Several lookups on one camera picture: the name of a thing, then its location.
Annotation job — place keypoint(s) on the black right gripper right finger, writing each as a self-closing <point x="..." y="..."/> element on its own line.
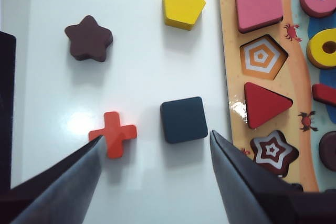
<point x="236" y="187"/>

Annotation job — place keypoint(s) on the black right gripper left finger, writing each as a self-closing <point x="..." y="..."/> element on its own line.
<point x="65" y="187"/>

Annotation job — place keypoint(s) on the dark blue square block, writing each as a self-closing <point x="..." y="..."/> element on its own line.
<point x="183" y="119"/>

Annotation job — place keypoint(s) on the orange cross block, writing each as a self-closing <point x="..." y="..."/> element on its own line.
<point x="115" y="132"/>

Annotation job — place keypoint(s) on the red triangle block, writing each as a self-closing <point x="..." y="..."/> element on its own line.
<point x="260" y="106"/>

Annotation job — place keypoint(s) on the brown number eight piece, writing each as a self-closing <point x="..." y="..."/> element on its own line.
<point x="329" y="148"/>

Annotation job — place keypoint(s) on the wooden sea-themed puzzle board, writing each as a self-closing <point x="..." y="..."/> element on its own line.
<point x="296" y="77"/>

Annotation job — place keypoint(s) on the red number seven piece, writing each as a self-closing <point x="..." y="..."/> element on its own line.
<point x="325" y="93"/>

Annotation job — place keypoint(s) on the brown star block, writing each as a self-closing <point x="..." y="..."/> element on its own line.
<point x="88" y="37"/>

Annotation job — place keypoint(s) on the yellow number six piece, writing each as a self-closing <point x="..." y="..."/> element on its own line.
<point x="316" y="51"/>

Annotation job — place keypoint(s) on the pink trapezoid block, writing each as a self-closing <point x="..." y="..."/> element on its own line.
<point x="258" y="9"/>

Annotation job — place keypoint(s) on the yellow pentagon block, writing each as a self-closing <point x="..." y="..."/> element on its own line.
<point x="183" y="3"/>

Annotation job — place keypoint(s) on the black camera housing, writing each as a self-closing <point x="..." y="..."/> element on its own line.
<point x="6" y="103"/>

